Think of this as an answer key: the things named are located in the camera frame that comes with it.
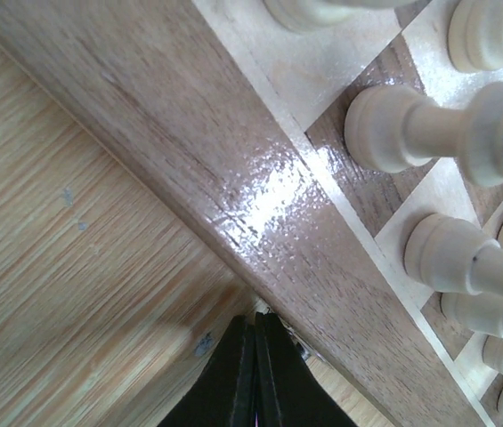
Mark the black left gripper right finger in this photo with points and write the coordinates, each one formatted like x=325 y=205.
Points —
x=287 y=392

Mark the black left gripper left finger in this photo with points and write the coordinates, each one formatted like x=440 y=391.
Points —
x=224 y=394

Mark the wooden chess board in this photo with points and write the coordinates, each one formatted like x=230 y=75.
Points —
x=237 y=123

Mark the white king chess piece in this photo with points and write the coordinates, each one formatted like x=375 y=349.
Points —
x=452 y=255

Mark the white bishop chess piece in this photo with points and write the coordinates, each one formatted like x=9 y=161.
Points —
x=310 y=15

